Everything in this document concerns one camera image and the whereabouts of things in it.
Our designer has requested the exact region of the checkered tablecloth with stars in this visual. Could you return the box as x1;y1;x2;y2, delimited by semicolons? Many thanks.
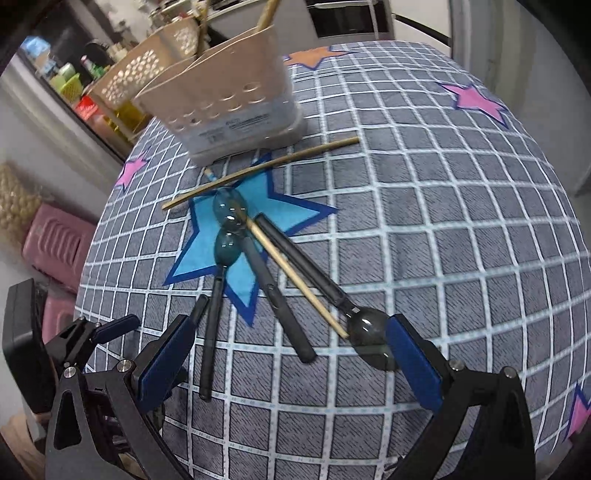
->
76;41;590;479

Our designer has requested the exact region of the chopstick in holder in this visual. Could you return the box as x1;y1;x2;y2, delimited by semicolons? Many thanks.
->
256;0;280;32

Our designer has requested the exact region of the beige utensil holder caddy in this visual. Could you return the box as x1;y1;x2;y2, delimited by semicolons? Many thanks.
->
134;25;305;167

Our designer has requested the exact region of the beige perforated storage rack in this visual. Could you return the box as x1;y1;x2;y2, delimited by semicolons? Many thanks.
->
87;17;199;110

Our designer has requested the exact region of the pink plastic stool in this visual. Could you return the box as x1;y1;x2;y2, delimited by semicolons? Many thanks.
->
22;203;95;344

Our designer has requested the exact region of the bamboo chopstick blue patterned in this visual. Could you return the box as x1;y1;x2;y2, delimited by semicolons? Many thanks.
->
202;168;350;340

